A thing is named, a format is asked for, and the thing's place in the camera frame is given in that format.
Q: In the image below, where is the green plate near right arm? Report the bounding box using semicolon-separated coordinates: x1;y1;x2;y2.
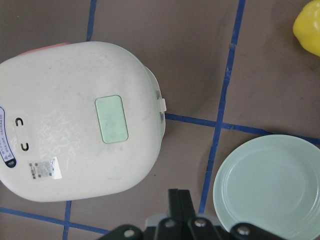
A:
213;134;320;240

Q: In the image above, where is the yellow bell pepper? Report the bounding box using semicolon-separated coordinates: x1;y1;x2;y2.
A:
292;0;320;57

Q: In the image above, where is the cream rice cooker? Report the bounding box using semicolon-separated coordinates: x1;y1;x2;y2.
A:
0;41;166;202

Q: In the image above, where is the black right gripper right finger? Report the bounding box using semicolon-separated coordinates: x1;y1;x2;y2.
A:
178;189;227;240

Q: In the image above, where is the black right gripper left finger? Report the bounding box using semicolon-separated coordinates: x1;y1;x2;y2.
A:
153;189;182;240

